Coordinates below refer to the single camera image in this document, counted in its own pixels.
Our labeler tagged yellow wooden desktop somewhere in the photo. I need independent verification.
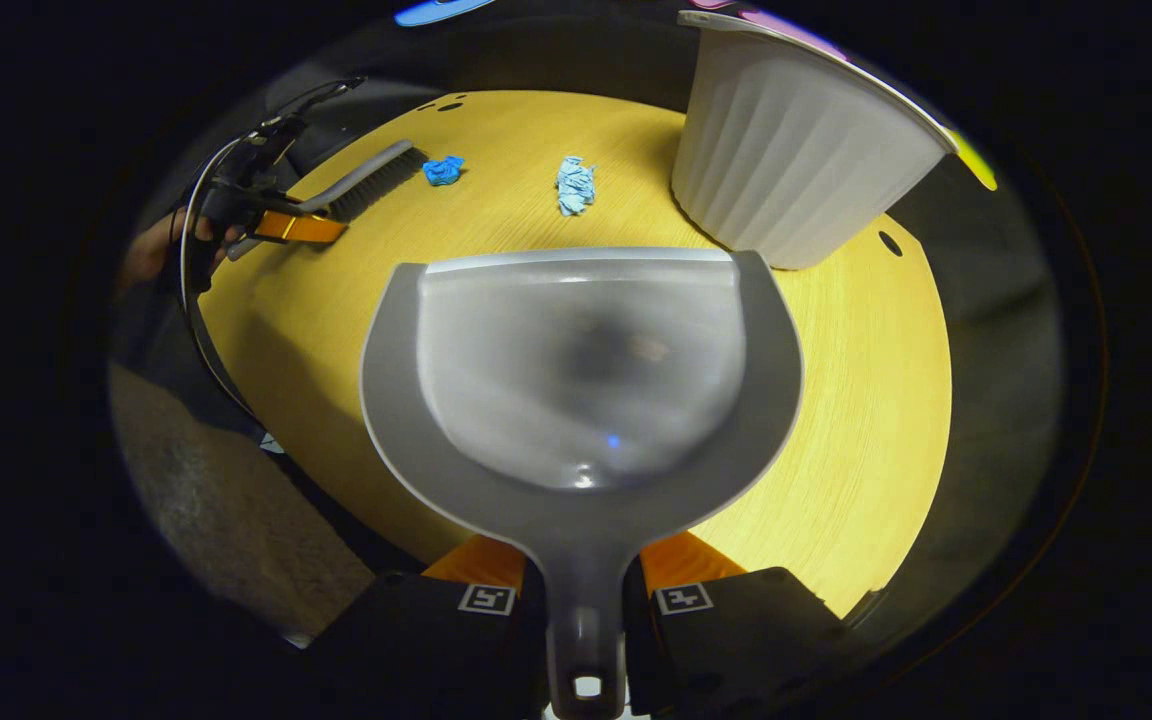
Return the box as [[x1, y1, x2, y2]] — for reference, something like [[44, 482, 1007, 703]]
[[198, 90, 954, 621]]

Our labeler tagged grey dustpan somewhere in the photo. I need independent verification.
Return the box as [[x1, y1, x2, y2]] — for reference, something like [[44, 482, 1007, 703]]
[[359, 247, 805, 720]]

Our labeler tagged small grey broom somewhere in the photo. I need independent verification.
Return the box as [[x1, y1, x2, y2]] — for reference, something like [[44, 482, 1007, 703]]
[[226, 139, 427, 261]]

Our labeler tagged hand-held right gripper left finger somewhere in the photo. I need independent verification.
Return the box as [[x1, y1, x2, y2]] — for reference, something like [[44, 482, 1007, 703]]
[[311, 533, 549, 720]]

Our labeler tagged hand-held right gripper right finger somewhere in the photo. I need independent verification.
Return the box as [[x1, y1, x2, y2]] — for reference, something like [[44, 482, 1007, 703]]
[[624, 530, 849, 720]]

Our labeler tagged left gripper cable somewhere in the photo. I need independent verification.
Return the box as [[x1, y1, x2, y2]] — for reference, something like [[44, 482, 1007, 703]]
[[176, 75, 369, 426]]

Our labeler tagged white ribbed garbage bin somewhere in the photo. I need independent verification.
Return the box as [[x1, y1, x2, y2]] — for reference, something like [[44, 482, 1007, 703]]
[[671, 10, 957, 271]]

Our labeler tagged light blue trash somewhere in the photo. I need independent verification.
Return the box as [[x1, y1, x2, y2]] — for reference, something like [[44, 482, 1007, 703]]
[[554, 156, 597, 217]]

